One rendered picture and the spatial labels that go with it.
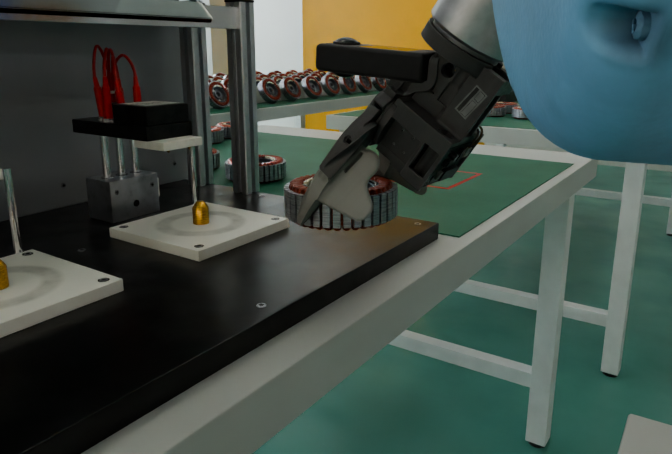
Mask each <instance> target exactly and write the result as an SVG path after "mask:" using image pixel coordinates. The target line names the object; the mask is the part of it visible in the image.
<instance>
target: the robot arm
mask: <svg viewBox="0 0 672 454"><path fill-rule="evenodd" d="M431 11H432V17H431V18H430V19H429V21H428V22H427V24H426V25H425V27H424V29H423V30H422V32H421V35H422V37H423V39H424V40H425V42H426V43H427V44H428V45H429V46H430V47H431V48H432V49H433V50H424V49H413V48H402V47H391V46H380V45H369V44H360V42H358V41H357V40H355V39H353V38H350V37H342V38H339V39H337V40H335V41H333V43H320V44H318V45H317V47H316V68H317V69H318V70H320V71H327V72H332V73H334V74H335V75H337V76H339V77H343V78H349V77H353V76H355V75H359V76H367V77H375V78H383V79H390V81H389V86H387V87H386V89H384V90H382V91H381V92H379V93H378V94H377V95H376V96H375V98H374V99H373V100H372V101H371V103H370V104H369V105H368V107H367V108H366V109H365V111H364V112H363V113H362V114H361V115H360V116H359V117H358V118H357V119H356V120H354V121H353V122H352V123H351V124H350V126H349V127H348V128H347V129H346V130H345V131H344V132H343V133H342V135H341V136H340V137H339V138H338V140H337V141H336V143H335V144H334V145H333V147H332V148H331V150H330V151H329V153H328V154H327V156H326V157H325V158H324V160H323V161H322V163H321V164H320V166H319V170H318V171H317V172H316V174H315V175H314V177H313V179H312V180H311V182H310V184H309V186H308V188H307V190H306V192H305V194H304V196H303V198H302V201H301V205H300V208H299V212H298V215H297V219H296V221H297V222H298V223H299V224H300V225H301V226H302V225H303V224H304V223H305V222H306V221H307V220H308V219H309V218H310V217H311V216H312V215H313V214H314V212H315V211H316V210H317V209H318V207H319V206H320V204H321V203H322V204H324V205H326V206H328V207H330V208H332V209H334V210H335V211H337V212H339V213H341V214H343V215H345V216H347V217H348V218H350V219H352V220H354V221H362V220H365V219H366V218H367V217H368V216H369V215H370V214H371V213H372V211H373V202H372V199H371V197H370V194H369V191H368V188H367V185H368V182H369V180H370V179H371V178H372V177H373V175H380V176H381V177H382V176H383V177H386V178H388V179H389V180H390V179H391V180H393V181H395V182H397V183H398V184H400V185H402V186H404V187H406V188H407V189H409V190H411V191H413V192H415V193H416V194H419V195H424V194H425V193H426V191H427V186H428V185H430V184H433V183H435V182H437V181H442V180H444V179H447V178H449V177H450V178H452V177H453V176H454V175H455V173H456V172H457V171H458V169H459V168H460V167H461V165H462V164H463V163H464V161H465V160H466V159H467V157H468V156H469V155H470V153H471V152H472V151H473V149H474V148H475V147H476V145H477V144H478V143H479V141H480V140H481V139H482V137H483V136H484V134H483V128H482V127H481V126H480V125H481V123H482V122H483V121H484V119H485V118H486V117H487V115H488V114H489V113H490V111H491V110H492V109H493V107H494V106H495V105H496V103H497V102H498V100H499V99H500V98H501V96H502V95H506V94H510V92H511V91H512V90H513V91H514V94H515V96H516V98H517V101H518V103H519V105H520V107H521V108H522V110H523V112H524V113H525V115H526V116H527V118H528V119H529V121H530V122H531V123H532V124H533V126H534V127H535V128H536V129H537V130H538V131H539V132H540V133H541V134H542V135H543V136H544V137H545V138H547V139H548V140H549V141H551V142H552V143H553V144H555V145H556V146H558V147H560V148H562V149H564V150H566V151H568V152H570V153H572V154H575V155H578V156H581V157H585V158H589V159H594V160H604V161H618V162H631V163H645V164H659V165H672V0H438V1H437V2H436V4H435V5H434V7H433V9H432V10H431ZM503 62H504V66H505V69H506V70H505V69H504V68H502V66H503ZM478 127H479V128H480V129H481V131H479V129H478ZM374 144H377V145H378V146H377V148H376V149H377V150H378V151H379V156H378V155H377V154H376V153H375V152H374V151H372V150H369V149H365V148H367V147H368V145H369V146H371V145H374ZM363 146H364V147H365V148H364V147H363Z"/></svg>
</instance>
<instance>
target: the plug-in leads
mask: <svg viewBox="0 0 672 454"><path fill-rule="evenodd" d="M97 48H98V49H99V51H100V53H101V55H102V58H103V65H102V68H103V86H102V88H101V87H100V85H99V82H98V79H97V77H96V68H95V63H96V51H97ZM110 53H111V69H110ZM106 56H107V60H106ZM121 57H124V58H126V59H127V61H128V62H129V64H130V66H131V68H132V71H133V75H134V77H133V101H134V102H142V98H141V89H140V86H139V83H138V77H137V74H136V70H135V67H134V65H133V63H132V61H131V60H130V58H129V57H128V56H127V55H125V54H120V55H118V57H117V58H116V59H115V56H114V53H113V50H112V49H111V48H109V49H108V48H107V47H106V48H105V50H104V52H103V50H102V48H101V47H100V46H99V45H95V46H94V50H93V59H92V72H93V83H94V88H93V89H94V94H95V99H96V104H97V109H98V114H99V116H98V118H99V117H104V118H103V122H110V120H114V118H113V104H120V103H125V99H124V91H123V88H122V85H121V80H120V77H119V71H118V66H117V62H118V60H119V59H120V58H121ZM106 71H107V76H106ZM115 97H116V98H115Z"/></svg>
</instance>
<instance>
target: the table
mask: <svg viewBox="0 0 672 454"><path fill-rule="evenodd" d="M354 79H355V80H354ZM337 80H339V83H338V81H337ZM318 81H321V85H322V87H321V85H320V84H319V82H318ZM389 81H390V79H383V78H375V77H371V80H370V79H369V77H367V76H359V75H356V76H353V77H349V78H343V77H339V76H337V75H335V74H334V73H332V72H327V73H325V72H324V71H320V70H317V71H313V70H312V69H310V68H308V69H306V70H304V71H302V72H297V71H296V70H294V69H291V70H290V71H286V72H285V73H282V72H280V71H278V70H275V71H273V72H269V73H267V74H263V73H261V72H259V71H256V86H258V91H259V94H260V96H261V97H263V99H264V100H265V101H266V102H264V103H257V122H260V121H267V120H273V119H280V118H287V117H294V116H295V128H303V129H305V115H307V114H314V113H321V112H328V111H334V110H341V109H348V108H355V107H362V106H368V105H369V104H370V103H371V101H372V100H373V99H374V98H375V96H376V95H377V94H378V93H379V92H381V91H382V90H384V89H386V87H387V85H388V86H389ZM208 82H209V101H210V106H211V107H213V108H210V120H211V126H216V125H217V124H218V123H220V122H227V121H228V122H230V106H228V105H229V103H230V101H229V91H228V89H227V88H229V78H228V74H227V75H225V74H224V73H221V72H218V73H216V74H215V75H213V76H211V75H208ZM371 82H372V83H371ZM386 82H387V83H386ZM298 83H301V85H302V88H303V91H304V92H306V93H305V94H306V95H307V96H308V97H310V98H300V99H298V98H299V97H300V96H301V89H300V87H299V84H298ZM276 84H279V85H280V88H279V86H278V85H276ZM372 84H373V86H374V88H375V89H377V90H373V91H370V90H371V89H372ZM339 85H340V86H341V87H340V86H339ZM356 85H357V86H358V88H359V89H360V90H361V91H362V92H355V91H356ZM266 86H267V88H266ZM322 88H323V90H324V92H325V93H326V94H327V95H328V96H321V94H322ZM340 88H341V89H342V91H343V92H344V93H346V94H339V92H340ZM226 89H227V90H226ZM213 90H215V91H214V92H213ZM281 92H282V94H284V96H285V98H286V99H288V100H282V101H279V100H280V98H281ZM292 92H293V93H292ZM354 92H355V93H354ZM272 95H273V96H272ZM219 99H220V100H221V101H219ZM226 106H228V107H226Z"/></svg>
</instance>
